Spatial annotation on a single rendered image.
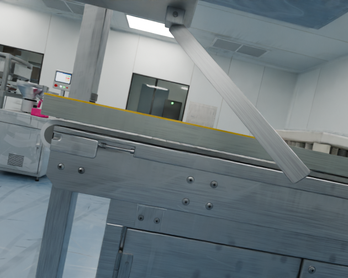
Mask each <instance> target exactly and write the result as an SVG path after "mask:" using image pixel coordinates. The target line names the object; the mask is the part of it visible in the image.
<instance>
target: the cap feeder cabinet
mask: <svg viewBox="0 0 348 278"><path fill-rule="evenodd" d="M50 120H64V119H61V118H60V119H58V118H56V117H52V116H49V117H48V118H44V117H38V116H33V115H31V113H29V112H27V113H24V112H23V111H21V110H11V109H0V170H3V171H7V172H13V173H19V174H25V175H31V176H35V177H36V178H37V179H35V181H39V179H38V177H41V176H43V175H45V174H46V171H47V167H48V161H49V155H50V149H49V148H47V147H46V146H45V145H44V144H43V143H42V140H41V138H40V131H41V128H42V127H43V125H44V124H45V123H46V122H48V121H50Z"/></svg>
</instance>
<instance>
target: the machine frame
mask: <svg viewBox="0 0 348 278"><path fill-rule="evenodd" d="M112 13H113V10H111V9H106V8H102V7H98V6H93V5H90V4H85V8H84V12H83V18H82V24H81V30H80V35H79V39H78V45H77V51H76V57H75V63H74V67H73V73H72V78H71V84H70V90H69V94H68V98H73V99H78V100H83V101H88V102H89V101H93V100H91V94H92V93H95V94H97V92H98V86H99V81H100V77H101V71H102V66H103V60H104V54H105V51H106V45H107V40H108V34H109V28H110V23H111V19H112ZM95 102H96V101H95ZM77 197H78V193H76V192H72V191H66V190H60V189H57V188H55V187H54V185H53V184H52V187H51V193H50V198H49V204H48V210H47V214H46V220H45V226H44V231H43V237H42V241H41V247H40V253H39V258H38V264H37V268H36V274H35V278H62V276H63V272H64V266H65V261H66V255H67V250H68V244H69V240H70V234H71V229H72V223H73V218H74V214H75V208H76V202H77Z"/></svg>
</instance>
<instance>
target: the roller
mask: <svg viewBox="0 0 348 278"><path fill-rule="evenodd" d="M54 126H62V125H51V126H49V127H48V128H47V129H46V130H45V132H44V138H45V140H46V141H47V142H48V143H49V144H51V139H53V138H54V133H53V131H54ZM63 127H67V126H63ZM68 128H71V129H76V128H73V127H68ZM77 130H81V129H77ZM82 131H86V130H82Z"/></svg>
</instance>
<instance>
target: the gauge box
mask: <svg viewBox="0 0 348 278"><path fill-rule="evenodd" d="M72 1H76V2H81V3H85V4H90V5H93V6H98V7H102V8H106V9H111V10H115V11H118V12H123V13H127V14H131V15H136V16H139V17H143V18H148V19H152V20H157V21H160V22H165V16H166V11H167V6H171V7H175V8H180V9H184V10H186V12H185V15H184V21H183V25H184V26H185V27H186V28H190V26H191V23H192V19H193V16H194V13H195V10H196V7H197V3H198V0H72Z"/></svg>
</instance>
